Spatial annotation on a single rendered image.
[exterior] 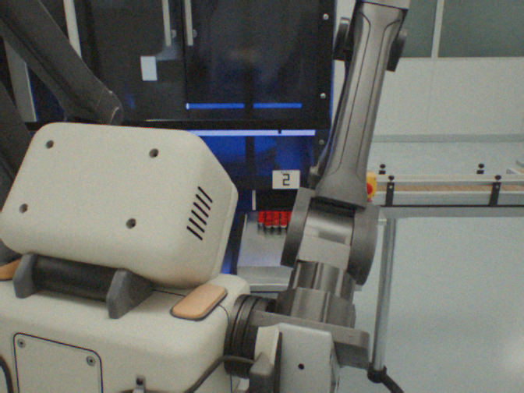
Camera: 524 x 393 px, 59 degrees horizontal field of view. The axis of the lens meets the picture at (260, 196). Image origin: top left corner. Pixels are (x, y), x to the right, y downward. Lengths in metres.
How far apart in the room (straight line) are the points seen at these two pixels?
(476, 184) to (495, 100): 4.96
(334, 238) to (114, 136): 0.26
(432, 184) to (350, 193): 1.16
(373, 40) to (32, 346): 0.55
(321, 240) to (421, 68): 5.82
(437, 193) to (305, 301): 1.26
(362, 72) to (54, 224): 0.42
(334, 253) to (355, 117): 0.19
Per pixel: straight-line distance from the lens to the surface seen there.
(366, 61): 0.66
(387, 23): 0.71
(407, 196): 1.67
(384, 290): 1.87
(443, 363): 2.43
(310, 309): 0.47
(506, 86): 6.71
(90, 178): 0.48
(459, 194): 1.73
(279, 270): 1.18
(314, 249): 0.51
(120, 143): 0.48
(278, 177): 1.47
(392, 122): 6.31
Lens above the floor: 1.49
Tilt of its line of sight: 21 degrees down
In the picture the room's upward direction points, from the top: 1 degrees counter-clockwise
